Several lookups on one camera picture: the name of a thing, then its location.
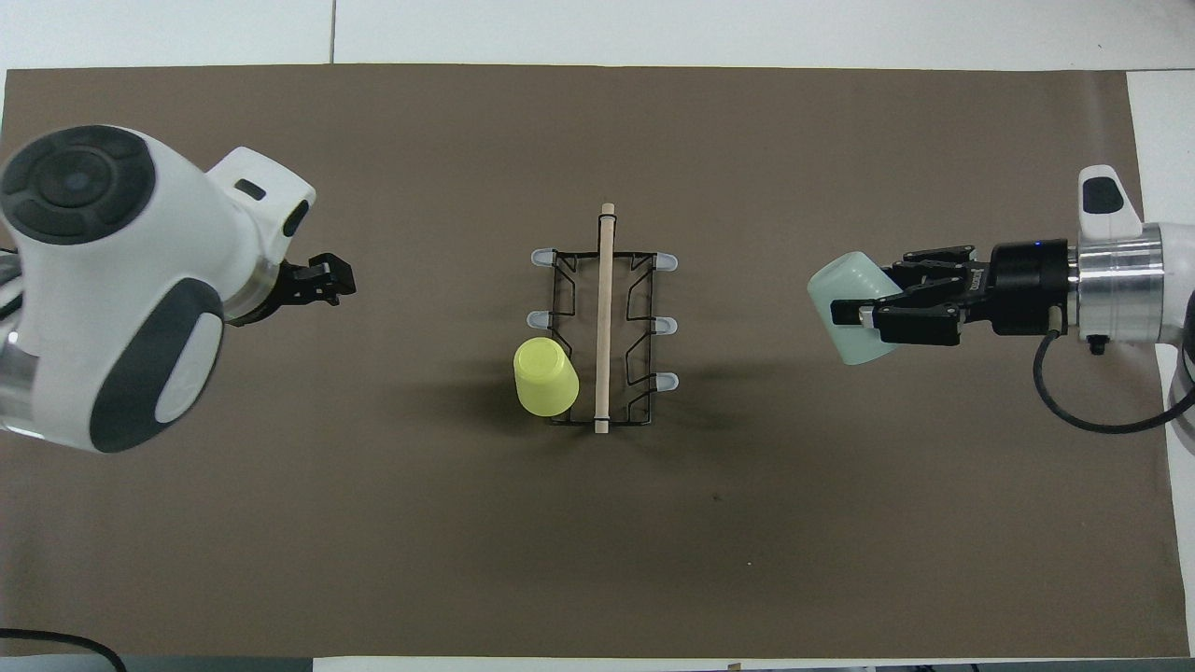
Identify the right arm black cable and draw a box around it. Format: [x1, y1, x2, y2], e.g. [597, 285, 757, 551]
[1033, 306, 1195, 434]

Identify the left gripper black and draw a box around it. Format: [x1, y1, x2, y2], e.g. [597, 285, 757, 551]
[226, 253, 359, 329]

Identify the black floor cable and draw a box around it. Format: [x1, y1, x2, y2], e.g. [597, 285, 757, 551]
[0, 628, 128, 672]

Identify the yellow plastic cup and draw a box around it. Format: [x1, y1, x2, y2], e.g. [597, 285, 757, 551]
[513, 337, 581, 418]

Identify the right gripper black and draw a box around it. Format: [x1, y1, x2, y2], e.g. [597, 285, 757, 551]
[830, 239, 1071, 348]

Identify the brown paper table mat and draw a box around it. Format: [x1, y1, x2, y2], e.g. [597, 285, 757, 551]
[0, 63, 1179, 660]

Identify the pale green plastic cup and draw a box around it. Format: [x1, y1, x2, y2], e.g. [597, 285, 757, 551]
[807, 251, 903, 367]

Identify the black wire cup rack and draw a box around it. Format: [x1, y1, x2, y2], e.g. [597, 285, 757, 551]
[527, 203, 680, 436]

